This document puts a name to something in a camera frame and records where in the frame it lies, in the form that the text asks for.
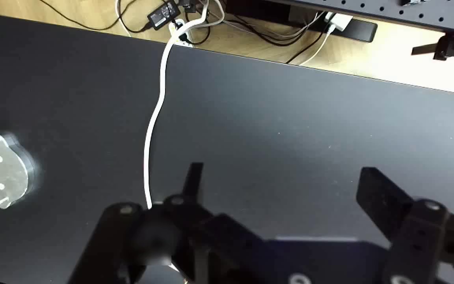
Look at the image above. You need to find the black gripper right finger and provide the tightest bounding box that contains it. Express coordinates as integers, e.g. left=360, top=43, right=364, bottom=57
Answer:
left=355, top=166, right=454, bottom=284

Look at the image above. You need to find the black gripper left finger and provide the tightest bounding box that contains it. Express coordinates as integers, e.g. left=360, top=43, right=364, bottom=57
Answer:
left=68, top=161, right=271, bottom=284

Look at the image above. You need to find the black power brick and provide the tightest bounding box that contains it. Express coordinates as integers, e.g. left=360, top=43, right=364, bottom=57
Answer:
left=145, top=0, right=183, bottom=32

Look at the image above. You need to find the white plug adapter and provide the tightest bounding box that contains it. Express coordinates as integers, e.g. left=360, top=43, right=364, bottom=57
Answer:
left=325, top=12, right=355, bottom=34

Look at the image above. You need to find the white power cable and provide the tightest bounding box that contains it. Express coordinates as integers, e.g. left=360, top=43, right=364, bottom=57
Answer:
left=142, top=0, right=227, bottom=210

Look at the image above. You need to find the black clamp bracket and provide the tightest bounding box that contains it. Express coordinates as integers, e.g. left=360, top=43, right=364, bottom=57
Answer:
left=410, top=32, right=454, bottom=62

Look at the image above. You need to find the black cable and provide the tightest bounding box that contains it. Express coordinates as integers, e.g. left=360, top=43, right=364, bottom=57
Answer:
left=221, top=15, right=328, bottom=67

